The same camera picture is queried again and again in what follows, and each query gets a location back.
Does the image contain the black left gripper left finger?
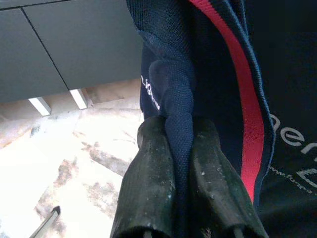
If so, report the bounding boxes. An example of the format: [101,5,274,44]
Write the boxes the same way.
[108,116,178,238]

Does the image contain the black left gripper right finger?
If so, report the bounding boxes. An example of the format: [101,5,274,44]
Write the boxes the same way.
[190,119,269,238]

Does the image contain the navy shirt with red stripe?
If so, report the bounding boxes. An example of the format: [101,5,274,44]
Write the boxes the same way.
[125,0,317,238]

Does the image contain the silver clothes rack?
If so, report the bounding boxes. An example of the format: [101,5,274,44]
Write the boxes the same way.
[28,205,61,238]

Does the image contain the white cabinet leg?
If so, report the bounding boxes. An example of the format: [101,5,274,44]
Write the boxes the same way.
[28,97,52,116]
[69,88,88,110]

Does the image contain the black TV cabinet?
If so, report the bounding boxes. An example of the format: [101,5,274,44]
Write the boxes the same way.
[0,0,144,104]

